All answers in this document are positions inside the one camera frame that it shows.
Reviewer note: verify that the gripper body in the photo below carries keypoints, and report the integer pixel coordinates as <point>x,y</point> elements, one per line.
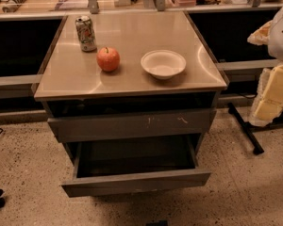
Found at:
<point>281,38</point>

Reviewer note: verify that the grey drawer cabinet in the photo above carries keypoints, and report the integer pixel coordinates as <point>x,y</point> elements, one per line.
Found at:
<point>74,86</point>

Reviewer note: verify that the grey top drawer front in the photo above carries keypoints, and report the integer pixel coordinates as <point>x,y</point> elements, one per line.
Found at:
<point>129,125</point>

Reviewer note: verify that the red apple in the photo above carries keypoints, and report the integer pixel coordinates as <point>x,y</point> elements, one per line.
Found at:
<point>108,59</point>

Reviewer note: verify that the crushed soda can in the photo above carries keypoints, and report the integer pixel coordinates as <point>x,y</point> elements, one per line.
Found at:
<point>85,33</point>

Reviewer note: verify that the black metal stand base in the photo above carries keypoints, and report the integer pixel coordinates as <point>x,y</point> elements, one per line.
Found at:
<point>249,129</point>

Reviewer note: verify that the grey drawer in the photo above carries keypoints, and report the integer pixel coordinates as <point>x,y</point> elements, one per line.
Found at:
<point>129,125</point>
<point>134,165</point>

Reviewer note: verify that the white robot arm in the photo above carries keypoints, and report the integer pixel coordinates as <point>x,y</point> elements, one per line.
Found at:
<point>271,35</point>

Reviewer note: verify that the white paper bowl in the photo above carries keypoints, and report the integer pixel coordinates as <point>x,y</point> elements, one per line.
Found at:
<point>163,64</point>

